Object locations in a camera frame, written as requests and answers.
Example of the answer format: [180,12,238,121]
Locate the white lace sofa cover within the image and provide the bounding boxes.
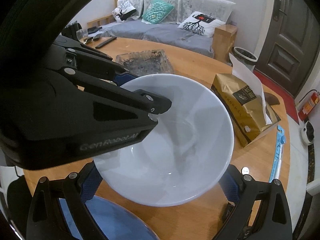
[117,0,236,25]

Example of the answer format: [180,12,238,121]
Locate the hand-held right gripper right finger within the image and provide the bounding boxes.
[212,164,293,240]

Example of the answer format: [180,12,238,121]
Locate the metal door handle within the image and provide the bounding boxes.
[274,0,287,22]

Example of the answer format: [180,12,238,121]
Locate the blue toothbrush packet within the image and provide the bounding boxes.
[269,125,286,183]

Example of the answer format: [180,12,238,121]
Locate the red fire extinguisher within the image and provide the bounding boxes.
[296,89,320,120]

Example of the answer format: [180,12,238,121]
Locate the wooden sofa with grey cushion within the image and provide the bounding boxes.
[87,0,238,60]

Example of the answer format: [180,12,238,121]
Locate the dark brown door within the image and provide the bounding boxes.
[254,0,320,98]

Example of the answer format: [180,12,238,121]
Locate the wine glass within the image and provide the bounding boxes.
[76,29,88,44]

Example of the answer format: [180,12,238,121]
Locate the dark brown flat object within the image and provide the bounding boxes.
[264,92,281,105]

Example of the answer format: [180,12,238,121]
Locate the white pillow with root print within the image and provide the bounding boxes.
[178,11,224,36]

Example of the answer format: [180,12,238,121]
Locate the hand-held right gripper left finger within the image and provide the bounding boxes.
[26,165,108,240]

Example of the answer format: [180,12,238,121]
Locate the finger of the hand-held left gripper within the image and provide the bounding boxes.
[62,67,172,117]
[51,35,137,86]

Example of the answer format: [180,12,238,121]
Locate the glass ashtray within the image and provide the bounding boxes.
[115,49,175,77]

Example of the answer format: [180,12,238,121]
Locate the trash bin with black bag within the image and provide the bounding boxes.
[230,46,258,73]

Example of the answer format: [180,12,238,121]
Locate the red doormat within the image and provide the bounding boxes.
[252,70,299,123]

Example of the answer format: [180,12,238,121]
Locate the gold tissue box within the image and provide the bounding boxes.
[211,52,282,147]

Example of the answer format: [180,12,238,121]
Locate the black remote control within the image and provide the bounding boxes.
[96,36,117,48]

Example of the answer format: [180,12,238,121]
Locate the white bowl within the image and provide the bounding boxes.
[94,74,235,207]

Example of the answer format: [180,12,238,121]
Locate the black electric kettle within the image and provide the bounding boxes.
[61,22,83,39]

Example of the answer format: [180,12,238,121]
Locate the teal leaf pillow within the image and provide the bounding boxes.
[142,0,175,25]

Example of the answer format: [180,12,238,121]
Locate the black and white tree pillow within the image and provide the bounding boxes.
[112,0,137,21]

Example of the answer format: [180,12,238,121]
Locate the blue plate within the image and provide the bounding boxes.
[59,195,160,240]

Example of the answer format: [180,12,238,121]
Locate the small white and black appliance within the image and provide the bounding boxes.
[301,121,316,145]

